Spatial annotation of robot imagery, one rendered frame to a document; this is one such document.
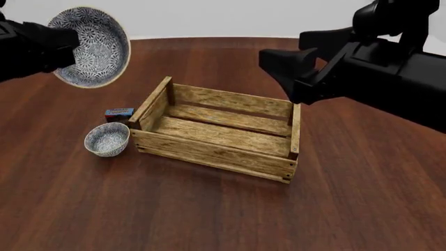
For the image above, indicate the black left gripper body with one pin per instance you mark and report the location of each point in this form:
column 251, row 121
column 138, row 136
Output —
column 14, row 55

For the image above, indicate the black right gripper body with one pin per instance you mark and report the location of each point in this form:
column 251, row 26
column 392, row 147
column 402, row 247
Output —
column 324, row 83

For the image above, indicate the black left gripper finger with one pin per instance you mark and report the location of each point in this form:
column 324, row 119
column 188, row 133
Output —
column 59, row 48

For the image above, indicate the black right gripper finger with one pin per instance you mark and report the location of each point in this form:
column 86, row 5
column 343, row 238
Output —
column 324, row 38
column 287, row 65

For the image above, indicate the large blue patterned bowl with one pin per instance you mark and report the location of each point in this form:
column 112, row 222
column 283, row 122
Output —
column 101, row 49

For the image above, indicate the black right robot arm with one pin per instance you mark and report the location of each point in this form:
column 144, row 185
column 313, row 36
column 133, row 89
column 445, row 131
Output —
column 400, row 86

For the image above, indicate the wooden slat tray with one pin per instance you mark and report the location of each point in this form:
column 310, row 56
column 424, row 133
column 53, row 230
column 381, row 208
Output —
column 216, row 136

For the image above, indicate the small blue patterned bowl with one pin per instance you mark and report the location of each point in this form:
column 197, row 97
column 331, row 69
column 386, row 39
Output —
column 106, row 141

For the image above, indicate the small blue printed box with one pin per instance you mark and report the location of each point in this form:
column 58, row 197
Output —
column 118, row 114

